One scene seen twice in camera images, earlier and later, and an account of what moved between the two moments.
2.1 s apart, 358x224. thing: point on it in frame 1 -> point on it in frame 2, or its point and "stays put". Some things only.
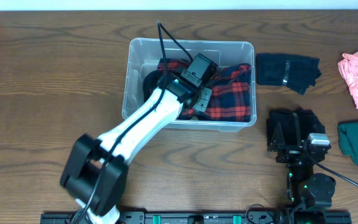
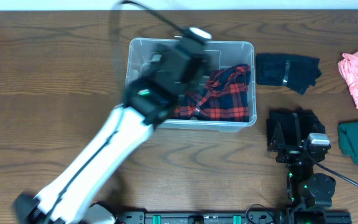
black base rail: x=209 y=217 stays put
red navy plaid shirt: x=230 y=101 stays put
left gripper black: x=204 y=106 -> x=196 y=76
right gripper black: x=278 y=144 stays put
